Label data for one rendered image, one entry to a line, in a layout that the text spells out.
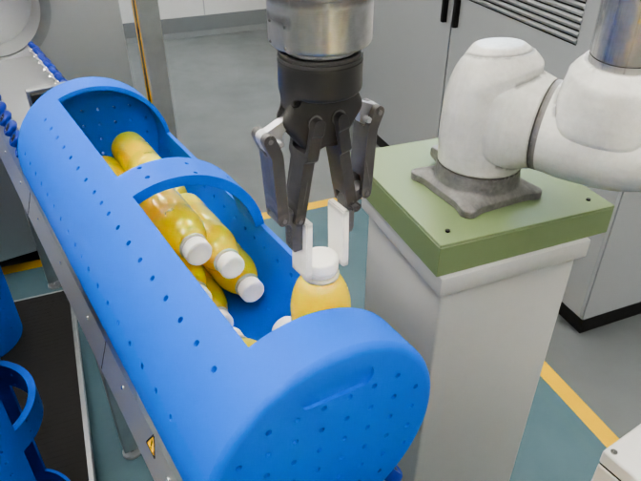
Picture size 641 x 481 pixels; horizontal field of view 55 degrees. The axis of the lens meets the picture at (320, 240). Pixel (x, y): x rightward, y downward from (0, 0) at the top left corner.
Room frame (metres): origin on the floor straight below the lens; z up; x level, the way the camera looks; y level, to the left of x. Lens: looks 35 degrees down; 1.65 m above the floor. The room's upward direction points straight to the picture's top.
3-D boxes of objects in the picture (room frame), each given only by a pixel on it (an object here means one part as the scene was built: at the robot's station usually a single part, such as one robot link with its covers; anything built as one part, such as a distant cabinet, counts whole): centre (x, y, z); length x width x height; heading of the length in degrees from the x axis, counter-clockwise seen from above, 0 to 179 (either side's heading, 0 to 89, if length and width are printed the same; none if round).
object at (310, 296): (0.53, 0.00, 1.16); 0.07 x 0.07 x 0.19
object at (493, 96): (1.03, -0.30, 1.23); 0.18 x 0.16 x 0.22; 56
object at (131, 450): (1.21, 0.59, 0.31); 0.06 x 0.06 x 0.63; 33
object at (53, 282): (2.04, 1.12, 0.31); 0.06 x 0.06 x 0.63; 33
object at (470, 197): (1.05, -0.28, 1.09); 0.22 x 0.18 x 0.06; 28
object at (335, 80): (0.53, 0.00, 1.44); 0.08 x 0.07 x 0.09; 123
